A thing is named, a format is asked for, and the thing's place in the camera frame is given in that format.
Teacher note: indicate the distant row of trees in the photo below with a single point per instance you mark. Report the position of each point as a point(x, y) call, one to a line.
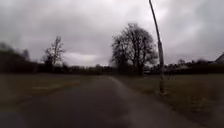
point(20, 65)

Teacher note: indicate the building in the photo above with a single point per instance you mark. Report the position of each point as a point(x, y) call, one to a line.
point(220, 60)

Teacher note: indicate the grey lamp pole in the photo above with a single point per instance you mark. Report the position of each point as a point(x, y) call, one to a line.
point(161, 53)

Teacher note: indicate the dark asphalt road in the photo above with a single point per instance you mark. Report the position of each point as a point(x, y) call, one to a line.
point(93, 106)

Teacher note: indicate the large bare tree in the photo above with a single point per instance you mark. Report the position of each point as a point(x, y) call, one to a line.
point(138, 61)

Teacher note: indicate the dull grass field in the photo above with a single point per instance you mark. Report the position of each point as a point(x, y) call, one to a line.
point(33, 87)
point(193, 89)

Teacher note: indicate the small bare tree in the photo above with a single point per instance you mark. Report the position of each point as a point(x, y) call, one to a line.
point(53, 60)

